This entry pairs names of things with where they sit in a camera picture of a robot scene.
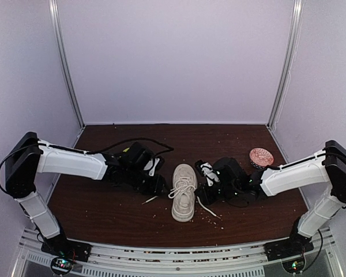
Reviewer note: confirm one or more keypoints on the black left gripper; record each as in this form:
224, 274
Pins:
155, 188

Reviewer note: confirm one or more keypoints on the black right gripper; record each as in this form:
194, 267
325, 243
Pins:
206, 197

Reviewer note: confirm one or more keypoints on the white lace sneaker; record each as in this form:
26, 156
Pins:
185, 183

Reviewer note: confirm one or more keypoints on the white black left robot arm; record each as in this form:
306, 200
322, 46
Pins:
136, 166

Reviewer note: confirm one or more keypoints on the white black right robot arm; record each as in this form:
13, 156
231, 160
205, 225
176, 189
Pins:
227, 180

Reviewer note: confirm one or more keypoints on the red white patterned bowl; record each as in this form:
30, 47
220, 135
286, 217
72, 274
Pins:
260, 158

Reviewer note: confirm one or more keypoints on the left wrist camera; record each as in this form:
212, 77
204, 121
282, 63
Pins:
153, 165

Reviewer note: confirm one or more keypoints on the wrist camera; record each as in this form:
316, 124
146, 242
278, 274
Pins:
206, 170
153, 165

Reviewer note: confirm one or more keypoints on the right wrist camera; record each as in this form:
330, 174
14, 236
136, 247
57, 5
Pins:
206, 170

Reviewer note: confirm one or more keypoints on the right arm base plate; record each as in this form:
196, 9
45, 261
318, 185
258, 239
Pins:
286, 248

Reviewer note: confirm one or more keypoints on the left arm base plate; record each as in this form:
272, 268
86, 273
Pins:
63, 247

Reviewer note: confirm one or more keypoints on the aluminium front rail base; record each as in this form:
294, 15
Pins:
228, 260

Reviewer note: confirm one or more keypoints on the right aluminium frame post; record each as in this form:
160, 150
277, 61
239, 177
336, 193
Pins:
287, 64

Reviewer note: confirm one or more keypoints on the aluminium frame post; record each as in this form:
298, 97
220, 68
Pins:
287, 64
56, 23

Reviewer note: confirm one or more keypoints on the left aluminium frame post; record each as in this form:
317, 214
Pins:
56, 23

